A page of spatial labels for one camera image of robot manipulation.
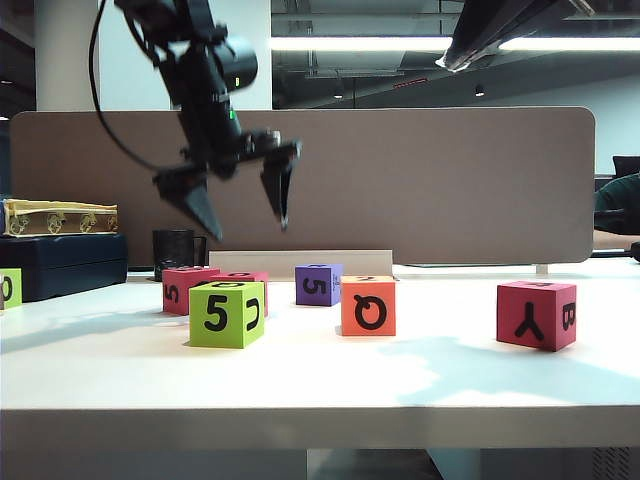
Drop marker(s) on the black mug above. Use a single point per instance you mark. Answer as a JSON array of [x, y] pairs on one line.
[[172, 250]]

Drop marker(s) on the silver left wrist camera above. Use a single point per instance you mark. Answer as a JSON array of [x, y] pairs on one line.
[[272, 135]]

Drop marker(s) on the purple block with R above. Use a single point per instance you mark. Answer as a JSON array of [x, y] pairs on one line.
[[327, 295]]

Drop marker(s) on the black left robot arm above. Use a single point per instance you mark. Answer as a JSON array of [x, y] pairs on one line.
[[200, 65]]

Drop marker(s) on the black rounded object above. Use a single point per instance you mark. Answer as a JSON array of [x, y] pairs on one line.
[[636, 252]]

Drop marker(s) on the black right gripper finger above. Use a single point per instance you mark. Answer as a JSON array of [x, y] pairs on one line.
[[480, 25], [525, 22]]

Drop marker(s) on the white divider foot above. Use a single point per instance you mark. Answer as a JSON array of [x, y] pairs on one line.
[[542, 270]]

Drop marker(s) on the red block with U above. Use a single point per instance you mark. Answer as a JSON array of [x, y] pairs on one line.
[[225, 278]]

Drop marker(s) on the green block with O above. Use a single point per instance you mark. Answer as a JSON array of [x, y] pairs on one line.
[[16, 290]]

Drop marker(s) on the person in dark green top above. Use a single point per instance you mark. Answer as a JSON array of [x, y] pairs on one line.
[[620, 200]]

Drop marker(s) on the white ceiling light strip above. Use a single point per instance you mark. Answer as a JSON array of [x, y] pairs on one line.
[[350, 44]]

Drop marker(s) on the red LED sign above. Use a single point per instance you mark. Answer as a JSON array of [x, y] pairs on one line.
[[411, 83]]

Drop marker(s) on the small ceiling spotlight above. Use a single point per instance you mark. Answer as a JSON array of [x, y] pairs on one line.
[[479, 92]]

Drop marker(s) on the yellow patterned box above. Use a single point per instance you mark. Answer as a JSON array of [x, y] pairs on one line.
[[60, 210]]

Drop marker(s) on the dark blue case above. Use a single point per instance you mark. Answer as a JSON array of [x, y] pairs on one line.
[[65, 265]]

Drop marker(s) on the black office chair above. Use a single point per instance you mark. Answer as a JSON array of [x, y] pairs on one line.
[[627, 166]]

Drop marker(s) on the red block with Y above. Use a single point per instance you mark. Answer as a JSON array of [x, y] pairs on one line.
[[512, 305]]

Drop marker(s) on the orange block with Q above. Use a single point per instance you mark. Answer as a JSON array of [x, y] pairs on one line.
[[352, 292]]

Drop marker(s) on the red block with C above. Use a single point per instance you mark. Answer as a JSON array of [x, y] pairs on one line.
[[200, 277]]

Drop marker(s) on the brown fabric desk divider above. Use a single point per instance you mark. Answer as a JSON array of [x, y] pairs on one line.
[[400, 185]]

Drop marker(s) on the green block with 5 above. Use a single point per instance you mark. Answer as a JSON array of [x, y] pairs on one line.
[[220, 337]]

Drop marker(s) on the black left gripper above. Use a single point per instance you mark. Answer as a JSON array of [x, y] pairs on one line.
[[220, 160]]

